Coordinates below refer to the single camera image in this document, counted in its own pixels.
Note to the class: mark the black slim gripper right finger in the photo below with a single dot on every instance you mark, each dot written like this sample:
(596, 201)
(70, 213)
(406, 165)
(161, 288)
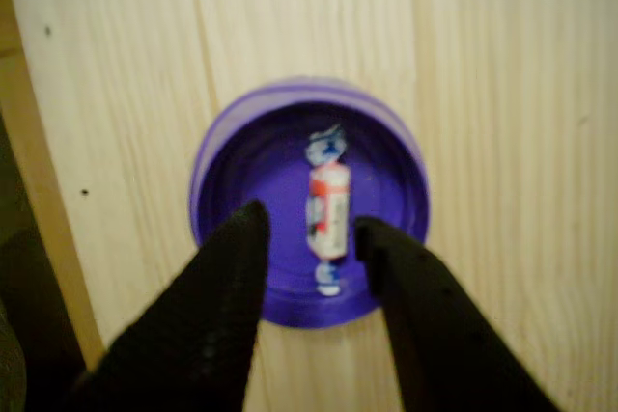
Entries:
(449, 344)

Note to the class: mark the black textured gripper left finger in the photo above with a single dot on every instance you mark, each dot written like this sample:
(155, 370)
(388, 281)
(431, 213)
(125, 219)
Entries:
(193, 335)

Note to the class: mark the red white blue candy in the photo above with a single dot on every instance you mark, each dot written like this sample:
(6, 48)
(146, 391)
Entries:
(328, 200)

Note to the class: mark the purple plastic bowl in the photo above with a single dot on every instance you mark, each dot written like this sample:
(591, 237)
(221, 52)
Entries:
(386, 180)

